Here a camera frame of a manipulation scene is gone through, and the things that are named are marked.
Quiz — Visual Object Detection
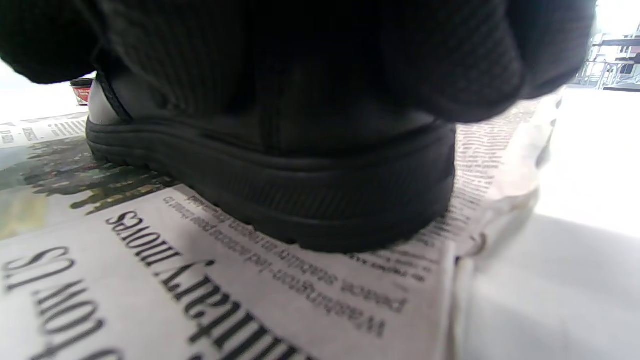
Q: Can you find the person's right hand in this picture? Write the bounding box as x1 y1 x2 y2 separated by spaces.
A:
0 0 599 125

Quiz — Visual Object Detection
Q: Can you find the black leather shoe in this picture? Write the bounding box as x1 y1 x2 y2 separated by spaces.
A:
85 72 457 253

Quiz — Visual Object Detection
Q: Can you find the black shoe polish jar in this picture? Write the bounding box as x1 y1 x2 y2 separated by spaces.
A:
70 78 95 106

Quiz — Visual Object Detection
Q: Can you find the newspaper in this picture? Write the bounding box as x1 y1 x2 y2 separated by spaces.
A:
0 90 565 360

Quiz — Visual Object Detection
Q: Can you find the metal rack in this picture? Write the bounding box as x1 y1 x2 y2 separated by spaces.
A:
575 30 640 93

